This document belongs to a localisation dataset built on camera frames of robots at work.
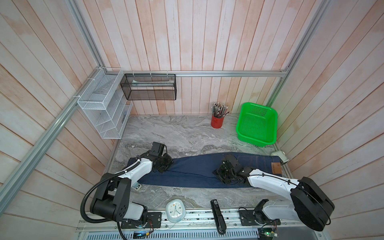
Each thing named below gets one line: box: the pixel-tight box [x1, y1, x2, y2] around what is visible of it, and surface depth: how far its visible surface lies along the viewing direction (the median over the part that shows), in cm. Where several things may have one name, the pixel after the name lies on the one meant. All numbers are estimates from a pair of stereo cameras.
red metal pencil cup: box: [210, 114, 225, 129], surface depth 108 cm
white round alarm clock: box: [165, 199, 186, 223], surface depth 76 cm
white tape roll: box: [271, 150, 289, 166], surface depth 94 cm
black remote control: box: [210, 199, 227, 235], surface depth 73 cm
